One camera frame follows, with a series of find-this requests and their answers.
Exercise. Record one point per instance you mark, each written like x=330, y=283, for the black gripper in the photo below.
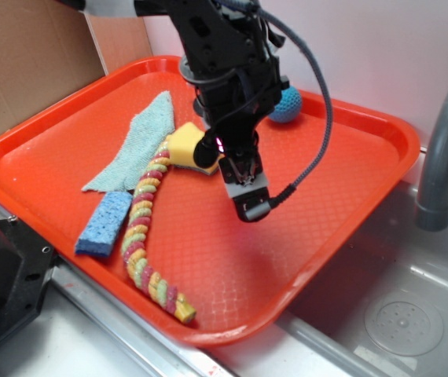
x=232, y=106

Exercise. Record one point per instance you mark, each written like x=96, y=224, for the blue dimpled ball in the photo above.
x=289, y=106

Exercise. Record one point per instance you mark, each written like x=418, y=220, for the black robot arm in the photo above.
x=216, y=38

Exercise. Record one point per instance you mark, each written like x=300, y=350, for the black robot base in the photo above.
x=25, y=263

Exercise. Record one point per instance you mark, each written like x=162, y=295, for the yellow sponge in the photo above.
x=181, y=146

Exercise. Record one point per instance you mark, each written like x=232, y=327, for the light blue cloth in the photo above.
x=147, y=131

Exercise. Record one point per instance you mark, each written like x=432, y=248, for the red plastic tray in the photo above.
x=238, y=276

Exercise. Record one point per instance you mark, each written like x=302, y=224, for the blue sponge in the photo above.
x=100, y=233

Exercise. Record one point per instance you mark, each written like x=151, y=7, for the grey sink basin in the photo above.
x=379, y=307

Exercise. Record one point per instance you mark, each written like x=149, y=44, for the brown cardboard panel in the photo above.
x=48, y=51

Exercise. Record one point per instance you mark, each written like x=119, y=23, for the multicolour braided rope toy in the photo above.
x=133, y=246

